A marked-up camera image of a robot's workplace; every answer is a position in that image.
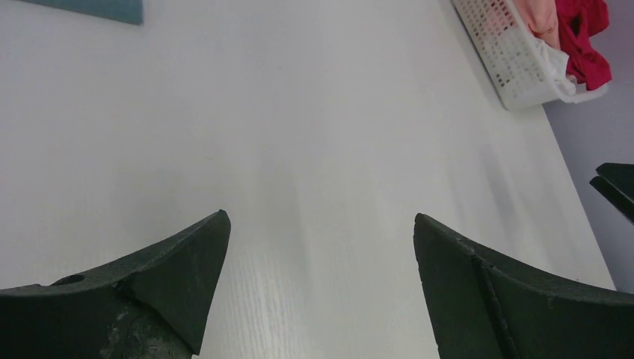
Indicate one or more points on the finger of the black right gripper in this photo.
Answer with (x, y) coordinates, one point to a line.
(614, 181)

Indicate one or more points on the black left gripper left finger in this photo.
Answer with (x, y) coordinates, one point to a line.
(152, 303)

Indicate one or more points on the white t shirt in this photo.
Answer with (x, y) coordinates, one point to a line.
(556, 62)

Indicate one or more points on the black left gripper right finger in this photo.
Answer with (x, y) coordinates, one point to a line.
(485, 304)

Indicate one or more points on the red t shirt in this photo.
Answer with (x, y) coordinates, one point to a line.
(578, 21)

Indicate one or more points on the pink t shirt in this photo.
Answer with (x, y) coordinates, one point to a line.
(540, 18)

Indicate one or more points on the folded blue t shirt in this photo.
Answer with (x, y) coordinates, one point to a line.
(125, 11)

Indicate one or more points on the white plastic laundry basket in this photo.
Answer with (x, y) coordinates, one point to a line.
(508, 51)

